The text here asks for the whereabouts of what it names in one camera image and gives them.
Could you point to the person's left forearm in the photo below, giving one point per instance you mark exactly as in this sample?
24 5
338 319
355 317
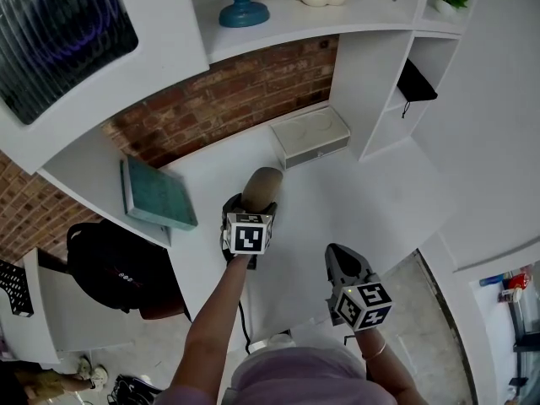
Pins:
215 319

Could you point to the person's lilac clothing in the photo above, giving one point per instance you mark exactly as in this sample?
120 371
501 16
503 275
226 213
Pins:
295 378

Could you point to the person's right forearm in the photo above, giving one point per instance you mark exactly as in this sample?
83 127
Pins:
388 369

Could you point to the black perforated basket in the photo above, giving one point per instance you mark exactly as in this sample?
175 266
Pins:
14 287

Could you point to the white rectangular box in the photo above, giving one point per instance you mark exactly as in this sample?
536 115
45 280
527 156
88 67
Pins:
310 137

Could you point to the red cup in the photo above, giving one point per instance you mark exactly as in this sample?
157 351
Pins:
521 282

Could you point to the teal book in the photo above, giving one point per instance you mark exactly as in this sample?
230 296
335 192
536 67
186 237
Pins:
158 194

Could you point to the blue bottle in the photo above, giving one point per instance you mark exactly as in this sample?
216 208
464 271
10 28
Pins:
495 279

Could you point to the teal candle holder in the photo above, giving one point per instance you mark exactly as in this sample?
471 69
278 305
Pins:
244 13

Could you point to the black backpack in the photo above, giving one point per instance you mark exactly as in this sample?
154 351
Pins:
118 264

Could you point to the small jar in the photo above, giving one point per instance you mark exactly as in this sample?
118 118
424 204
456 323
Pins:
510 295

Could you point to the white shelf desk unit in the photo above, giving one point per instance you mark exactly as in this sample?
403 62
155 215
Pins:
371 19

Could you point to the low white cabinet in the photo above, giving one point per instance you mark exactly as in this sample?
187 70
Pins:
71 319

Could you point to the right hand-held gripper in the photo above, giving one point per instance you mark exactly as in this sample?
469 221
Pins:
363 306

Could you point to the brown wooden stool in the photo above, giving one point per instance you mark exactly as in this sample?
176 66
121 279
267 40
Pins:
164 310

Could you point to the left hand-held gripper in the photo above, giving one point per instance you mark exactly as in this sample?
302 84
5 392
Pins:
249 236

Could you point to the ribbed glass cabinet door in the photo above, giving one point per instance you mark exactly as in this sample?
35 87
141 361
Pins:
55 36

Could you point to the black metal frame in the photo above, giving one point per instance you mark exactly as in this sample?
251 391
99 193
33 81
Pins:
523 340

